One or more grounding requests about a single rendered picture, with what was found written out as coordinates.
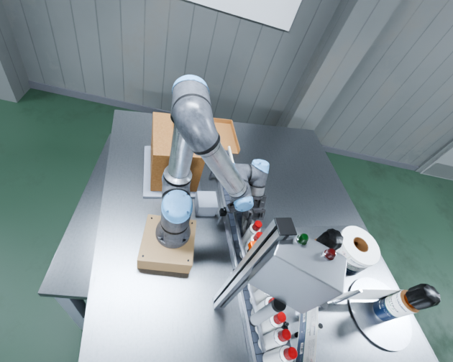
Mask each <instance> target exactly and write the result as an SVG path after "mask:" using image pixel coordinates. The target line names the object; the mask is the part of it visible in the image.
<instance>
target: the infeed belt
mask: <svg viewBox="0 0 453 362"><path fill-rule="evenodd" d="M222 187H223V186H222ZM223 191H224V197H225V201H226V209H227V211H229V209H228V207H227V204H229V203H230V198H229V193H228V192H227V191H226V190H225V188H224V187H223ZM236 214H237V220H238V224H239V229H240V233H241V237H243V235H244V234H243V232H242V211H238V210H237V211H236ZM228 216H229V223H230V227H231V231H232V238H233V242H234V249H235V253H236V257H237V263H238V264H239V263H240V261H241V260H242V259H241V258H240V256H239V253H240V251H241V250H240V247H239V240H238V236H237V230H236V226H235V222H234V216H233V213H228ZM243 293H244V300H245V304H246V308H247V315H248V319H249V317H250V315H251V314H250V313H251V310H252V305H251V304H250V292H249V291H248V288H247V286H246V287H245V288H244V289H243ZM250 330H251V334H252V341H253V345H254V349H255V355H256V359H257V362H262V356H263V354H264V353H262V351H261V350H260V348H259V347H258V344H257V342H258V339H259V336H258V334H257V333H256V332H255V327H253V326H251V325H250Z"/></svg>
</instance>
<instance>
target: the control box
mask: <svg viewBox="0 0 453 362"><path fill-rule="evenodd" d="M296 233H297V235H296V236H295V237H294V238H293V239H289V240H286V239H285V237H284V239H283V240H279V241H278V242H277V243H276V244H275V245H274V246H273V247H272V248H271V249H270V250H269V251H268V252H267V253H266V254H265V255H264V256H263V258H262V259H261V260H260V261H259V262H258V263H257V264H256V266H255V267H254V268H253V269H252V271H251V273H250V276H249V279H248V280H247V282H248V283H249V284H251V285H252V286H254V287H256V288H258V289H259V290H261V291H263V292H264V293H266V294H268V295H270V296H271V297H273V298H275V299H276V300H278V301H280V302H282V303H283V304H285V305H287V306H289V307H290V308H292V309H294V310H295V311H297V312H299V313H301V314H303V313H305V312H308V311H309V310H312V309H314V308H316V307H318V306H320V305H322V304H324V303H326V302H328V301H330V300H332V299H334V298H336V297H338V296H340V295H342V294H343V293H344V283H345V277H346V270H347V258H345V257H344V256H343V255H341V254H339V253H337V255H336V256H335V257H334V259H333V260H332V261H328V260H326V259H325V258H324V255H323V252H324V251H325V250H327V249H329V247H327V246H325V245H323V244H322V243H319V242H318V241H315V240H314V239H312V238H310V237H308V242H307V244H306V245H305V246H301V245H299V244H298V243H297V241H296V237H297V236H298V235H301V234H302V233H301V232H299V231H297V230H296Z"/></svg>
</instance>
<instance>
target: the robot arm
mask: <svg viewBox="0 0 453 362"><path fill-rule="evenodd" d="M172 94H173V99H172V106H171V112H170V119H171V121H172V122H173V123H174V127H173V138H172V143H171V149H170V159H169V165H168V166H167V167H166V168H165V170H164V172H163V176H162V182H163V188H162V205H161V220H160V222H159V223H158V224H157V227H156V231H155V235H156V239H157V241H158V242H159V243H160V244H161V245H162V246H164V247H166V248H169V249H176V248H180V247H181V246H183V245H185V244H186V243H187V242H188V240H189V238H190V235H191V227H190V225H189V220H190V217H191V213H192V210H193V202H192V199H191V194H190V185H191V179H192V172H191V170H190V168H191V162H192V158H193V153H194V154H196V155H198V156H201V158H202V159H203V160H204V162H205V163H206V164H207V165H208V167H209V168H210V170H211V171H212V172H213V173H214V175H215V176H216V178H217V179H218V180H219V181H220V183H221V184H222V185H223V187H224V188H225V190H226V191H227V192H228V193H229V195H230V196H231V197H232V199H233V201H234V202H232V203H229V204H227V207H228V209H229V211H230V213H233V212H235V211H237V210H238V211H242V232H243V234H245V233H246V231H247V229H248V228H249V226H250V225H251V224H253V223H254V221H253V220H252V219H255V220H264V216H265V201H266V197H267V196H266V195H265V194H264V191H265V184H266V181H267V174H268V171H269V163H268V162H267V161H265V160H262V159H254V160H253V161H252V164H237V163H233V162H232V161H231V159H230V157H229V155H228V154H227V152H226V151H225V149H224V148H223V146H222V145H221V142H220V141H221V137H220V135H219V133H218V131H217V130H216V127H215V123H214V118H213V114H212V109H211V101H210V96H209V88H208V86H207V84H206V82H205V81H204V80H203V79H202V78H200V77H198V76H196V75H184V76H182V77H180V78H179V79H177V80H176V81H175V82H174V84H173V88H172ZM263 213H264V215H263ZM262 216H263V217H262Z"/></svg>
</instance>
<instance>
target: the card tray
mask: <svg viewBox="0 0 453 362"><path fill-rule="evenodd" d="M214 123H215V127H216V130H217V131H218V133H219V135H220V137H221V145H222V146H223V148H224V149H225V150H228V146H230V148H231V151H232V154H239V151H240V148H239V143H238V140H237V135H236V132H235V129H234V124H233V122H232V120H230V119H217V118H214Z"/></svg>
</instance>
